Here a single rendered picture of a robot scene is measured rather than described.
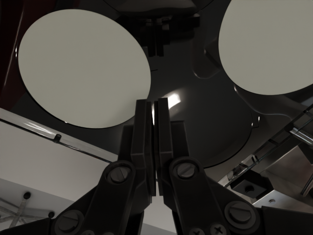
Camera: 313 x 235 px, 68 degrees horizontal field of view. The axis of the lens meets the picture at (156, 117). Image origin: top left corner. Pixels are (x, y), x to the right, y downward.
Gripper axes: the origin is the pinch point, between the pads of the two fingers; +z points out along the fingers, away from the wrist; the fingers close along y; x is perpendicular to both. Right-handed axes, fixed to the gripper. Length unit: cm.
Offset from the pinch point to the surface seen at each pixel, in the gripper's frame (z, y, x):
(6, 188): 98, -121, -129
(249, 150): 8.1, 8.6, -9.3
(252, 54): 8.2, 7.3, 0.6
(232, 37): 8.2, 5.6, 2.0
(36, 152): 16.2, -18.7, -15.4
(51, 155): 16.2, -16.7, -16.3
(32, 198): 98, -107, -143
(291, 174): 10.0, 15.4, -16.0
